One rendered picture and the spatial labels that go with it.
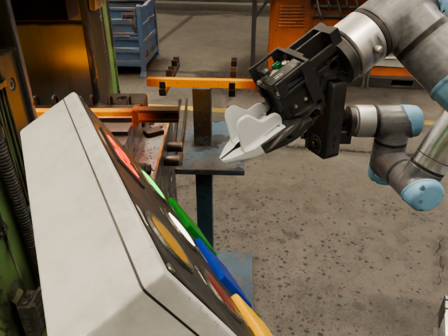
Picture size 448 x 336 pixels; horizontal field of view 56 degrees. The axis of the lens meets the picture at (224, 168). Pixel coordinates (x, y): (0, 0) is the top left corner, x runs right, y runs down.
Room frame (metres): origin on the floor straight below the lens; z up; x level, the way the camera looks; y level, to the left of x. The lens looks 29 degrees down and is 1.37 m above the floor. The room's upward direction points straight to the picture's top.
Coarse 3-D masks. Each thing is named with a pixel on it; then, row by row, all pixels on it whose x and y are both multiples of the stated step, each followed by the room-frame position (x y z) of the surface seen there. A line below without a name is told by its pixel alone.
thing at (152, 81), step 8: (152, 80) 1.26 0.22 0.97; (160, 80) 1.25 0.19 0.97; (168, 80) 1.25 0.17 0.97; (176, 80) 1.25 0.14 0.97; (184, 80) 1.25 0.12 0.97; (192, 80) 1.25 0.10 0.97; (200, 80) 1.25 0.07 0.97; (208, 80) 1.25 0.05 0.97; (216, 80) 1.25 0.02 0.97; (224, 80) 1.25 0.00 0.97; (232, 80) 1.25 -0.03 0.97; (240, 80) 1.25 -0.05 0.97; (248, 80) 1.25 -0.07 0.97; (240, 88) 1.24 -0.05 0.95; (248, 88) 1.23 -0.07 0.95; (256, 88) 1.22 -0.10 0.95
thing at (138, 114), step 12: (36, 108) 0.92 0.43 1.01; (48, 108) 0.92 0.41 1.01; (96, 108) 0.92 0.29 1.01; (108, 108) 0.92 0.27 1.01; (120, 108) 0.92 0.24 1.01; (132, 108) 0.92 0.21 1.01; (144, 108) 0.91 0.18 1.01; (156, 108) 0.91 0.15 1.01; (168, 108) 0.91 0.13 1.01; (144, 120) 0.90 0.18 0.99; (156, 120) 0.90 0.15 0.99; (168, 120) 0.90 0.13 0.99
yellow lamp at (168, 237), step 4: (156, 220) 0.26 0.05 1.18; (156, 224) 0.25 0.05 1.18; (160, 224) 0.26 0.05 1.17; (160, 228) 0.25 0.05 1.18; (164, 228) 0.26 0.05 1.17; (160, 232) 0.24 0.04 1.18; (164, 232) 0.24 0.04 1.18; (168, 232) 0.26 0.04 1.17; (164, 236) 0.24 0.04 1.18; (168, 236) 0.24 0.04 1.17; (172, 236) 0.26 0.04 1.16; (168, 240) 0.24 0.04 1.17; (172, 240) 0.25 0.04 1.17; (172, 244) 0.24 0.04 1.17; (176, 244) 0.25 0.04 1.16; (176, 248) 0.24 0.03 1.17; (180, 248) 0.25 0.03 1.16; (176, 252) 0.23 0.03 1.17; (180, 252) 0.24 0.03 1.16; (180, 256) 0.23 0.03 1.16; (184, 256) 0.24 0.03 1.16; (184, 260) 0.23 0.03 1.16
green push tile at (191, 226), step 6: (174, 204) 0.48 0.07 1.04; (180, 210) 0.46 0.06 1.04; (180, 216) 0.45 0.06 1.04; (186, 216) 0.46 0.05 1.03; (186, 222) 0.44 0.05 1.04; (192, 222) 0.48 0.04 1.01; (186, 228) 0.43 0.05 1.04; (192, 228) 0.43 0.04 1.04; (198, 228) 0.49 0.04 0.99; (192, 234) 0.43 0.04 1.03; (198, 234) 0.44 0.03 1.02; (204, 240) 0.44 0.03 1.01; (210, 246) 0.45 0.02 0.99
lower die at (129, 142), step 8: (104, 120) 0.88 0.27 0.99; (112, 120) 0.88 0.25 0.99; (120, 120) 0.88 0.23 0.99; (128, 120) 0.88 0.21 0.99; (112, 128) 0.85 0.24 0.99; (120, 128) 0.85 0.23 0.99; (128, 128) 0.85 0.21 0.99; (136, 128) 0.92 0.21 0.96; (120, 136) 0.83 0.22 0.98; (128, 136) 0.83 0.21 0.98; (136, 136) 0.91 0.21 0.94; (128, 144) 0.82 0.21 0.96; (136, 144) 0.90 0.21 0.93
